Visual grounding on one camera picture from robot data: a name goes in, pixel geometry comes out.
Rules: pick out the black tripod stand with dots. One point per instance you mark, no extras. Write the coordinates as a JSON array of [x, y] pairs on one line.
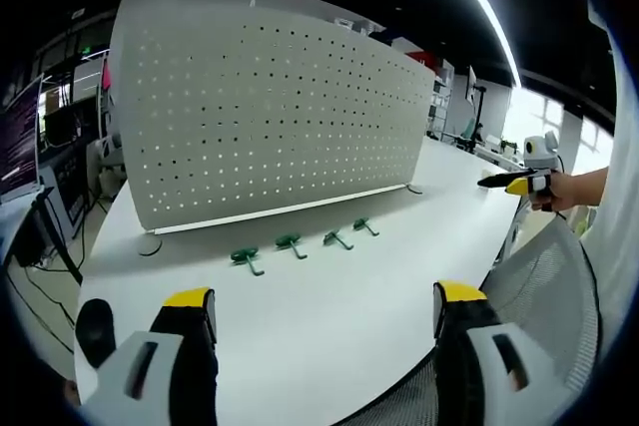
[[480, 112]]

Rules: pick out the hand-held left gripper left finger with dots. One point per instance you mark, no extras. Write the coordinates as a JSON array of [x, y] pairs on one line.
[[182, 346]]

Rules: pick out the green hook assembly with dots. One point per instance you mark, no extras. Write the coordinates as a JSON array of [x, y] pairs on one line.
[[247, 257], [289, 242], [333, 238], [362, 224]]

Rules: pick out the grey mesh office chair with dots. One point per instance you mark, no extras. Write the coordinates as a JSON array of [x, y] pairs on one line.
[[544, 296]]

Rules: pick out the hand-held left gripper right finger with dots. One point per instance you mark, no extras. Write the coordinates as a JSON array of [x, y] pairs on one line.
[[474, 346]]

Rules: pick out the person's right hand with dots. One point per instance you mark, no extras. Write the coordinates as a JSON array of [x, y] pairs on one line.
[[561, 192]]

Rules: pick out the ceiling light strip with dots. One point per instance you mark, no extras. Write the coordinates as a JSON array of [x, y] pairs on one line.
[[481, 2]]

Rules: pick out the black desk leg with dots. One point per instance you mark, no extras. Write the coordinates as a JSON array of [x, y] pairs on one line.
[[52, 231]]

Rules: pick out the black rounded object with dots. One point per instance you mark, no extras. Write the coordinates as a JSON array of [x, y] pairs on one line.
[[95, 328]]

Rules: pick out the person's white shirt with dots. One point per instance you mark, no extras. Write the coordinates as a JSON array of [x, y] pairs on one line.
[[616, 156]]

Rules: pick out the computer monitor with text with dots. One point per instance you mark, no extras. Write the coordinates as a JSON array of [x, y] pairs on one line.
[[19, 141]]

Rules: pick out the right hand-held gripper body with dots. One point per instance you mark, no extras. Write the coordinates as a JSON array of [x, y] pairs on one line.
[[540, 150]]

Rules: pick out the white perforated mounting plate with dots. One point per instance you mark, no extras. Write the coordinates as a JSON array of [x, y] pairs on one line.
[[269, 112]]

